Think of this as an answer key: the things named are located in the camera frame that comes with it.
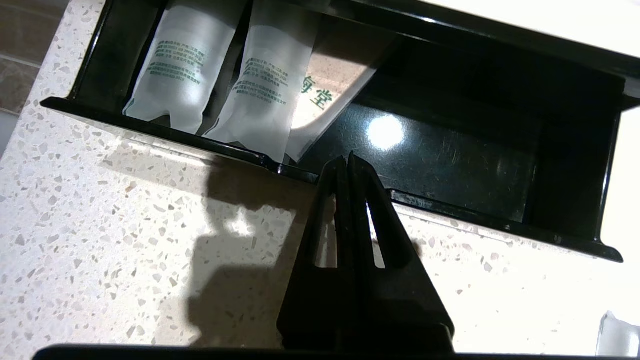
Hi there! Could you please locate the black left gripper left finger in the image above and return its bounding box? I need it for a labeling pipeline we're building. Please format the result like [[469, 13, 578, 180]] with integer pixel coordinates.
[[276, 156, 356, 352]]

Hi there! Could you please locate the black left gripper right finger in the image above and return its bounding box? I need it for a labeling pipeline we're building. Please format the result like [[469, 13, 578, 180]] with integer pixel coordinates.
[[347, 151, 455, 352]]

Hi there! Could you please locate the black pull-out drawer tray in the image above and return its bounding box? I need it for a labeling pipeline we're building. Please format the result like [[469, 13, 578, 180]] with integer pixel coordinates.
[[40, 0, 640, 264]]

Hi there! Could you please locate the toothbrush packet with green label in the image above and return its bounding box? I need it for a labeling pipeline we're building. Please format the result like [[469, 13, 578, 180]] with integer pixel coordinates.
[[596, 310, 640, 357]]

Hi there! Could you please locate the black amenity drawer box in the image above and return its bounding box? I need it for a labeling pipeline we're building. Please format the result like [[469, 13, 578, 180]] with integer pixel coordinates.
[[320, 0, 640, 108]]

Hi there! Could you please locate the white packet with green characters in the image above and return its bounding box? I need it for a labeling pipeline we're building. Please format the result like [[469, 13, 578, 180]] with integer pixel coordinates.
[[284, 47, 379, 164]]

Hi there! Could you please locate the frosted packet with green print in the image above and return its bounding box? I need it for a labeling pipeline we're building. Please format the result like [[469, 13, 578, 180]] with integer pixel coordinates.
[[122, 0, 248, 136], [201, 0, 321, 164]]

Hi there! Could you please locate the white rectangular panel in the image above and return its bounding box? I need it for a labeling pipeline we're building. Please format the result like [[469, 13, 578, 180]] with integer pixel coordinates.
[[420, 0, 640, 60]]

